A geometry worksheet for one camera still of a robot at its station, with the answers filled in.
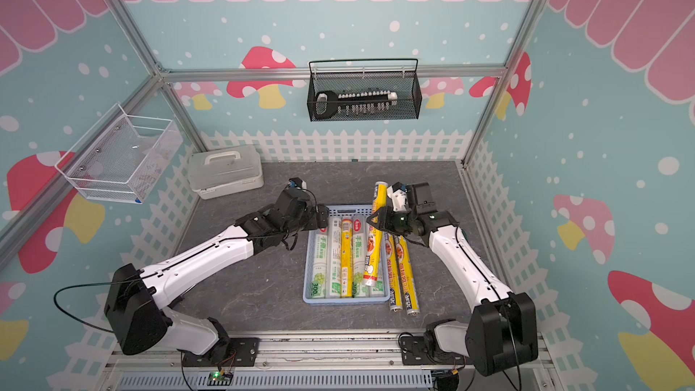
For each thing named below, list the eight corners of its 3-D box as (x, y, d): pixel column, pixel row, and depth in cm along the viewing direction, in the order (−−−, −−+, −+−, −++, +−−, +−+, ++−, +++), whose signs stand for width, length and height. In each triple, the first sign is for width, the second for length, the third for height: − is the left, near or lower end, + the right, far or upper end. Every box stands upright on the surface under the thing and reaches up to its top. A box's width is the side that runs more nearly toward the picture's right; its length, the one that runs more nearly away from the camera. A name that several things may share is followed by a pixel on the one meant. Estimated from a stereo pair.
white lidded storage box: (192, 202, 110) (176, 180, 99) (211, 163, 123) (198, 141, 113) (258, 202, 110) (248, 180, 99) (269, 163, 124) (261, 141, 113)
